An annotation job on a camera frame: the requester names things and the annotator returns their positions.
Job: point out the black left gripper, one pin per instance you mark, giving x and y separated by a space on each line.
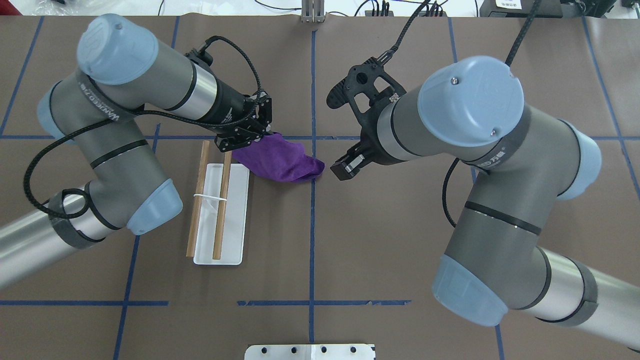
231 106

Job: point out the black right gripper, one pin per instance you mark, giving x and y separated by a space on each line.
376 148

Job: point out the purple microfiber towel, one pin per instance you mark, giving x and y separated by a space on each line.
277 159

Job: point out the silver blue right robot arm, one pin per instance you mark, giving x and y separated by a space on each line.
526 159

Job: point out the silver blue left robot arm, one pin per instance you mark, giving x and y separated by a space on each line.
123 71

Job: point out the lower wooden rack rod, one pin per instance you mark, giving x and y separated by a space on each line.
222 205

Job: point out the black box with label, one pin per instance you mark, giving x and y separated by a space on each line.
520 9

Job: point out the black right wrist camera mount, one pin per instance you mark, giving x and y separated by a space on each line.
369 79

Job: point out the aluminium frame post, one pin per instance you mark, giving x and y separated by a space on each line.
313 11

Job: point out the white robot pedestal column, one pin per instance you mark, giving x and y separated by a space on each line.
338 351

